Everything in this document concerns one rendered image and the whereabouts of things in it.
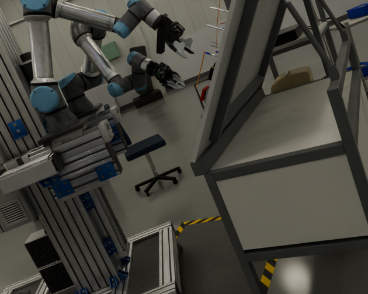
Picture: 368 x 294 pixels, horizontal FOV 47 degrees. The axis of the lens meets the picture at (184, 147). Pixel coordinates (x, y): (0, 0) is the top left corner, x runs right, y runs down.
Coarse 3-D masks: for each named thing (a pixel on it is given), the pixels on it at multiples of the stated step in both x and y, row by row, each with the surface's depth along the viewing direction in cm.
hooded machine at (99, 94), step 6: (102, 84) 1159; (108, 84) 1174; (90, 90) 1155; (96, 90) 1157; (102, 90) 1159; (90, 96) 1158; (96, 96) 1160; (102, 96) 1162; (108, 96) 1164; (96, 102) 1164; (102, 102) 1166; (108, 102) 1168; (114, 102) 1170; (102, 108) 1169
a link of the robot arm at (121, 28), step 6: (126, 12) 185; (132, 12) 184; (120, 18) 186; (126, 18) 184; (132, 18) 184; (114, 24) 186; (120, 24) 184; (126, 24) 184; (132, 24) 185; (114, 30) 187; (120, 30) 184; (126, 30) 185; (132, 30) 188; (120, 36) 189; (126, 36) 187
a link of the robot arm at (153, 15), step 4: (152, 12) 184; (156, 12) 185; (148, 16) 184; (152, 16) 184; (156, 16) 184; (160, 16) 186; (148, 20) 185; (152, 20) 184; (156, 20) 184; (148, 24) 186; (152, 24) 186
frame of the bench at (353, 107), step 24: (360, 72) 243; (264, 96) 270; (336, 144) 149; (240, 168) 166; (264, 168) 162; (360, 168) 148; (216, 192) 174; (360, 192) 151; (336, 240) 165; (360, 240) 159
